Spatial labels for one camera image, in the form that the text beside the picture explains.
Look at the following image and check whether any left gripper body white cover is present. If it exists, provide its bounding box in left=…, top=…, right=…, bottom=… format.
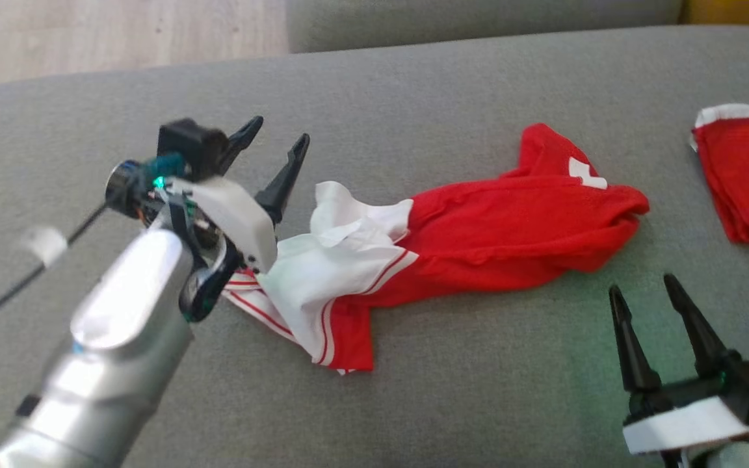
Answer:
left=104, top=160, right=279, bottom=324

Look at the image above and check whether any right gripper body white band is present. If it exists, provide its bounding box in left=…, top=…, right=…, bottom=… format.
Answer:
left=621, top=376, right=749, bottom=468

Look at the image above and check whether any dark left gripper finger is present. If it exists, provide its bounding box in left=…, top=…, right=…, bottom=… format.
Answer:
left=218, top=115, right=265, bottom=174
left=254, top=133, right=311, bottom=226

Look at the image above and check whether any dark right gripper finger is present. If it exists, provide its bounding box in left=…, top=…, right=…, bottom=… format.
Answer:
left=608, top=285, right=663, bottom=393
left=663, top=273, right=741, bottom=379

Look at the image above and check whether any red white jersey number 23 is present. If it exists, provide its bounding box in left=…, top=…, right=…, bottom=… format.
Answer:
left=221, top=123, right=650, bottom=376

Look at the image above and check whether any large grey sofa seat cushion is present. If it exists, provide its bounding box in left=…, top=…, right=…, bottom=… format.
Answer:
left=0, top=25, right=749, bottom=468

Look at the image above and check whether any small grey sofa cushion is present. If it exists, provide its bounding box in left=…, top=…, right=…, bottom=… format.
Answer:
left=286, top=0, right=685, bottom=54

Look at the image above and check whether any yellow pillow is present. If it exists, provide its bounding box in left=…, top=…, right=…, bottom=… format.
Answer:
left=683, top=0, right=749, bottom=34

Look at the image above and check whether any white cable tag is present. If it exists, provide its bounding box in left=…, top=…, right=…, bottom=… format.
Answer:
left=20, top=226, right=69, bottom=269

